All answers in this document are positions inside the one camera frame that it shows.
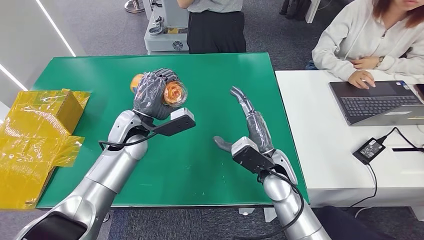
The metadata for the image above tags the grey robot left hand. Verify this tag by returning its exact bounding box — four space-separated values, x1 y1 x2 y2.
132 68 182 121

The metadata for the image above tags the yellow taped cardboard box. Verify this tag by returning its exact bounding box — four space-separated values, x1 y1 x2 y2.
0 88 92 211

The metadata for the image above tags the grey machine stand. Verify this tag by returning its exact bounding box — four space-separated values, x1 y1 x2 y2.
143 0 190 56

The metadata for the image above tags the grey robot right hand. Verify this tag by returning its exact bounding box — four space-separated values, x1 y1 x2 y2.
212 86 275 155

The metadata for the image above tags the black power adapter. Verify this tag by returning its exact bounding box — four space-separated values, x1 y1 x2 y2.
352 137 387 166

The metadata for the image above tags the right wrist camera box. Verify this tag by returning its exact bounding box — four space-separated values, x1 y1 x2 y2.
230 136 276 175

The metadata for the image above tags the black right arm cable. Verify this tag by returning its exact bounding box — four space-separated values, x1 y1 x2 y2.
231 168 306 240

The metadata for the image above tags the white desk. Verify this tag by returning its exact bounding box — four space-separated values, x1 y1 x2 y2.
263 69 424 223

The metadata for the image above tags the chrome stanchion base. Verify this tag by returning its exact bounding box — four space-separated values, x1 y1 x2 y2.
124 0 147 14

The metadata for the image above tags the dark grey laptop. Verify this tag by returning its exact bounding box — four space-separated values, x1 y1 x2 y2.
328 80 424 127

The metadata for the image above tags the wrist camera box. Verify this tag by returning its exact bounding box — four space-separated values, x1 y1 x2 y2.
230 136 276 175
141 107 197 138

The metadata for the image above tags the orange plastic bottle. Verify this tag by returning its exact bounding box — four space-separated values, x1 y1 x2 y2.
129 71 189 108

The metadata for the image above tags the black chair base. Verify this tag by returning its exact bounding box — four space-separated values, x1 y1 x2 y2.
279 0 313 22

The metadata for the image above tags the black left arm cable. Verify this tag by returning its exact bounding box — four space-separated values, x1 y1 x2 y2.
98 131 161 152

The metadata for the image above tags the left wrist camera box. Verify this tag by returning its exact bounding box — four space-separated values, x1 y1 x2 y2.
141 107 197 138

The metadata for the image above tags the white desk panel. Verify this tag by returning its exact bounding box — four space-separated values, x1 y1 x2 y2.
304 0 323 25

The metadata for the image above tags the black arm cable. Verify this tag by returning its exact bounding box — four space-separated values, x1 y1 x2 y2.
98 131 161 152
231 168 306 240

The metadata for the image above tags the seated person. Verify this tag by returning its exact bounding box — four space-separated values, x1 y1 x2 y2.
311 0 424 90

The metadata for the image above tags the standing person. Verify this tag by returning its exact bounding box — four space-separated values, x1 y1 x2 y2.
176 0 247 55

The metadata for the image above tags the seated person's right hand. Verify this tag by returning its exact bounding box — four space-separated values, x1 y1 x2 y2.
347 69 377 90

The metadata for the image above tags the black adapter cable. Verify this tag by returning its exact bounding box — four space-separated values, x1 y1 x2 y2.
342 126 424 213

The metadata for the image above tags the seated person's left hand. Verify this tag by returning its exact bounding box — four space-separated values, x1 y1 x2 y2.
351 55 382 71

